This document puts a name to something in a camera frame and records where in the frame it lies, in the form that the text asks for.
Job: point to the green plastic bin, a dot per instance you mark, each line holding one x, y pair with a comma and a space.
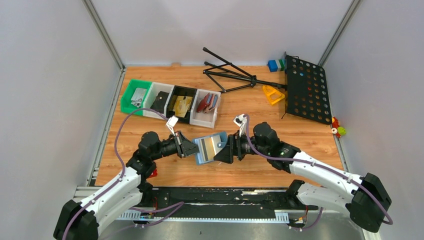
125, 103

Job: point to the black cards stack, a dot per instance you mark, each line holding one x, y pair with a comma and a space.
160, 101

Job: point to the black perforated music desk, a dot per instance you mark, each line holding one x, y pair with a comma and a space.
307, 94

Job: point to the silver cards stack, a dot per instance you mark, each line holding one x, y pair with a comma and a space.
138, 97

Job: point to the blue card holder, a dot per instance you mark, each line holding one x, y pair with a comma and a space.
212, 104
223, 135

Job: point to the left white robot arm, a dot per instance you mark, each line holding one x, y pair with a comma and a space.
88, 218

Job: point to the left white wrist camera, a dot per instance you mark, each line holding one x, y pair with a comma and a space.
170, 124

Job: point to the red toy brick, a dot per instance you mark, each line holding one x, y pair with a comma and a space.
153, 174

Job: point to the yellow triangle toy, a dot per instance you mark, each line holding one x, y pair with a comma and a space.
273, 95

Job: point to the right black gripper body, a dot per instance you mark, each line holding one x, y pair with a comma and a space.
243, 146

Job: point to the white bin with card holders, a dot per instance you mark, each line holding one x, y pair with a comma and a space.
205, 117

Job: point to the blue green toy blocks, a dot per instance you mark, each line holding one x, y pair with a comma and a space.
277, 65

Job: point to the gold cards stack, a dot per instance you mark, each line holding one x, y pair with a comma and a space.
182, 105

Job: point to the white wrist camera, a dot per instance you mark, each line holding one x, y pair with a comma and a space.
170, 124
242, 122

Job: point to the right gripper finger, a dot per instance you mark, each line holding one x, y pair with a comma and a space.
230, 148
224, 158

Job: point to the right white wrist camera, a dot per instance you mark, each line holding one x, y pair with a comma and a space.
242, 122

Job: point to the colourful toy pile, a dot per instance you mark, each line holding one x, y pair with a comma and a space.
337, 129

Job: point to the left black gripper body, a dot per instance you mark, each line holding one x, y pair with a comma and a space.
180, 148

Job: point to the white bin with black cards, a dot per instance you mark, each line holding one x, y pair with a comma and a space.
153, 91

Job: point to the black folded tripod stand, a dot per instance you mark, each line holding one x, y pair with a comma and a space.
230, 71

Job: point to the red card holder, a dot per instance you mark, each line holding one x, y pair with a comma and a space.
204, 103

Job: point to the black plastic bin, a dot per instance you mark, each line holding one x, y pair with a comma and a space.
181, 90

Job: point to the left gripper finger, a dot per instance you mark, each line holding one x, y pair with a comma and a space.
186, 143
190, 151

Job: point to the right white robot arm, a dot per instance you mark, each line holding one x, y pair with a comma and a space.
363, 198

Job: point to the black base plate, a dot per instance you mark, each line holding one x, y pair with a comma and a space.
225, 202

